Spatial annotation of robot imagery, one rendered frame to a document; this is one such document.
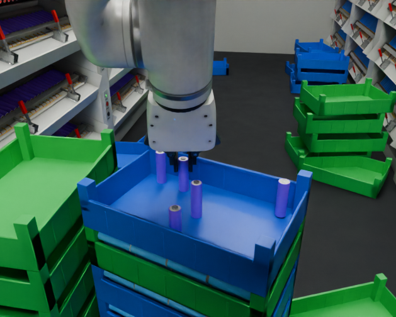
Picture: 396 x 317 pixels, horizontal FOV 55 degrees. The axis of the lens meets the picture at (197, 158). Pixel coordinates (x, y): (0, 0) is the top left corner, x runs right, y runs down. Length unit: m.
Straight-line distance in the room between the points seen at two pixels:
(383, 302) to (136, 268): 0.69
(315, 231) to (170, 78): 0.92
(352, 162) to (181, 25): 1.35
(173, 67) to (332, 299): 0.77
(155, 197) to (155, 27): 0.34
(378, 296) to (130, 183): 0.70
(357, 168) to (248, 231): 1.14
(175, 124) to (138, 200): 0.18
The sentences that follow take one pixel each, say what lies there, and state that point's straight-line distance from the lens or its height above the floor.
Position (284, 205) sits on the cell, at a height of 0.43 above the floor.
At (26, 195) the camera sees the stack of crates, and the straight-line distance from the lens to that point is 0.74.
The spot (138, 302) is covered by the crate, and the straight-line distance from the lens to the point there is 0.67.
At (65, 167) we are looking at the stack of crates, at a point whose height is 0.40.
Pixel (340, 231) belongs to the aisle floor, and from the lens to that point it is 1.32.
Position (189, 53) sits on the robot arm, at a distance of 0.44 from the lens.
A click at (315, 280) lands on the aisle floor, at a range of 1.13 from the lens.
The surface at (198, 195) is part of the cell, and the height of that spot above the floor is 0.45.
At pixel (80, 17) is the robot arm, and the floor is 0.73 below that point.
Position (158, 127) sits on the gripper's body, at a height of 0.56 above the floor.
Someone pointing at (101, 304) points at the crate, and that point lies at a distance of 0.75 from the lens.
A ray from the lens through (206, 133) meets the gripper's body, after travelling 0.55.
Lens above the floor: 0.78
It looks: 28 degrees down
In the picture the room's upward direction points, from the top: straight up
